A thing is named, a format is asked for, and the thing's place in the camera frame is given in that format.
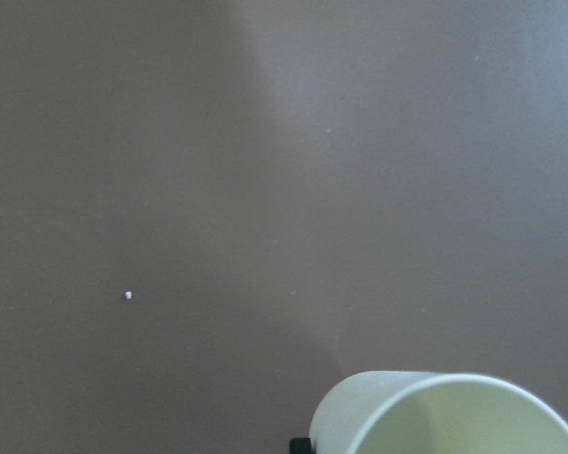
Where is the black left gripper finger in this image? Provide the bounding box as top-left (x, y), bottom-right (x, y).
top-left (289, 437), bottom-right (311, 454)

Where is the cream plastic cup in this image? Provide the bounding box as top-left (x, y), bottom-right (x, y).
top-left (309, 371), bottom-right (568, 453)

